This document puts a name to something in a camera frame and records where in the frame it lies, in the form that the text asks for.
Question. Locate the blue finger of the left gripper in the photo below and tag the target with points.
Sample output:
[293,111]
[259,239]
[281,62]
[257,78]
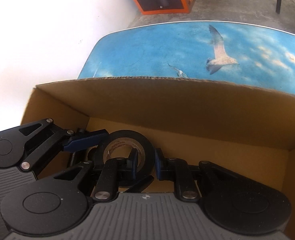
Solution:
[84,140]

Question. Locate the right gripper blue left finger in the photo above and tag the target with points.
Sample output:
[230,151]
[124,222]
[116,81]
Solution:
[132,163]

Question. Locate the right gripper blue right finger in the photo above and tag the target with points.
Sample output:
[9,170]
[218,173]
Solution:
[159,164]

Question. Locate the large brown cardboard box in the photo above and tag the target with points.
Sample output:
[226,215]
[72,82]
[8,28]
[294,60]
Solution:
[246,129]

